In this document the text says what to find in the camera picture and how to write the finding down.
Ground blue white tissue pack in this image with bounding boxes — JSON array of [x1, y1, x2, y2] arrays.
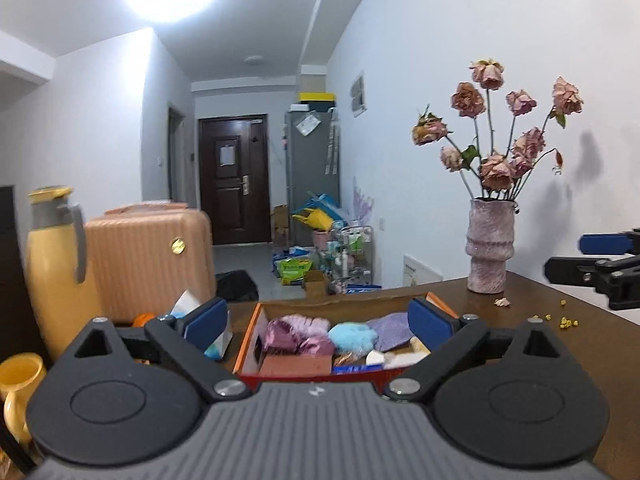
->
[[332, 363, 386, 375]]

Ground blue wet wipes pack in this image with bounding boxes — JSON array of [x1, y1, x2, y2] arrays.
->
[[159, 290, 234, 361]]

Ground blue bag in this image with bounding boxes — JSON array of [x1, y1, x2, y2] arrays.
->
[[292, 191, 346, 223]]

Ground black cloth bag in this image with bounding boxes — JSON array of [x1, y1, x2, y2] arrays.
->
[[215, 270, 260, 303]]

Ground light blue fluffy ball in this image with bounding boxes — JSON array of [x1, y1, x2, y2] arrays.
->
[[327, 322, 377, 356]]

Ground yellow plastic bag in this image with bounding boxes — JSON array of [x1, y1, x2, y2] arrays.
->
[[292, 208, 335, 233]]

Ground white flat board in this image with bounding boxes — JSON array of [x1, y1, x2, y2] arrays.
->
[[402, 254, 444, 288]]

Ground purple fuzzy towel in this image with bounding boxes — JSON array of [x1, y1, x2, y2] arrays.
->
[[280, 314, 331, 336]]

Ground purple satin scrunchie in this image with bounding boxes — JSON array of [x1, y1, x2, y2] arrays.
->
[[264, 320, 337, 357]]

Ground dark side door frame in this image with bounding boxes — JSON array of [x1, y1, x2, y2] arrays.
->
[[167, 105, 187, 206]]

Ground wire rack with bottles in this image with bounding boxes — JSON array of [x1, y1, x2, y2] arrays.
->
[[325, 225, 375, 293]]

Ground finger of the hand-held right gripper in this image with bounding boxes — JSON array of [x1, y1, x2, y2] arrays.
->
[[579, 229, 640, 257], [544, 255, 640, 311]]

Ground tall brown cardboard box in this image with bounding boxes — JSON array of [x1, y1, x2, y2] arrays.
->
[[271, 204, 291, 248]]

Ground dried pink roses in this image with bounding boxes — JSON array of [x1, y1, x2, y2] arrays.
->
[[411, 58, 584, 202]]

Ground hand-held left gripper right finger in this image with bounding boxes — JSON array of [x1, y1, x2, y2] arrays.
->
[[384, 297, 571, 402]]

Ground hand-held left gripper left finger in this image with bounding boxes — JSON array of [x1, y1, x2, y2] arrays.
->
[[62, 297, 251, 403]]

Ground small open cardboard box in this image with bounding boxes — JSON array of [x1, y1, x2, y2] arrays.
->
[[302, 270, 331, 302]]

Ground red orange cardboard box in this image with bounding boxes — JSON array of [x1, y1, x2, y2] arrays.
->
[[232, 291, 461, 386]]

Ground yellow mug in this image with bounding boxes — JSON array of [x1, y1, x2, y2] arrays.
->
[[0, 352, 48, 448]]

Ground white plush toy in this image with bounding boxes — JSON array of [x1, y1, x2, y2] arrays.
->
[[384, 351, 432, 370]]

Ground dark brown entrance door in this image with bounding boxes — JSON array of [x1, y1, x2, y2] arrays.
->
[[197, 115, 272, 246]]

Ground green yellow bag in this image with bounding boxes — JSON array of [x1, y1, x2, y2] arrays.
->
[[274, 255, 315, 287]]

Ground lilac drawstring pouch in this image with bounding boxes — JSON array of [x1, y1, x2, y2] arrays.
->
[[366, 311, 412, 352]]

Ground pink textured vase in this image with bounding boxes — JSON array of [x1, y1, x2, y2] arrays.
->
[[466, 198, 516, 294]]

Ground yellow thermos jug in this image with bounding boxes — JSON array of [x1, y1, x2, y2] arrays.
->
[[25, 186, 103, 361]]

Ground peach ribbed suitcase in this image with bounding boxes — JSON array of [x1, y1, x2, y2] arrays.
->
[[82, 202, 217, 323]]

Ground scattered yellow flower crumbs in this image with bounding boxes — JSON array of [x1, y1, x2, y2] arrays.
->
[[530, 300, 583, 330]]

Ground grey refrigerator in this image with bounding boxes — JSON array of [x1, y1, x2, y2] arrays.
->
[[284, 107, 342, 248]]

